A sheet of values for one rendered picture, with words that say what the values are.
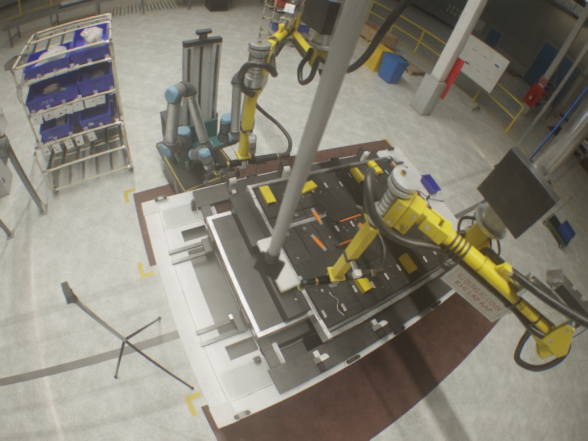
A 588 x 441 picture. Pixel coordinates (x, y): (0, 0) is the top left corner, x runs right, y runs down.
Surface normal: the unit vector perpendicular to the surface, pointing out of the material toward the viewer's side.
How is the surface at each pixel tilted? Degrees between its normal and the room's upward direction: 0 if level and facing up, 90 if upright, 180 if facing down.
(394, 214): 90
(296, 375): 0
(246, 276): 0
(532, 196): 90
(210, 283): 0
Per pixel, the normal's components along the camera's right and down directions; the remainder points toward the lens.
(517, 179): -0.87, 0.26
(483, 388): 0.22, -0.58
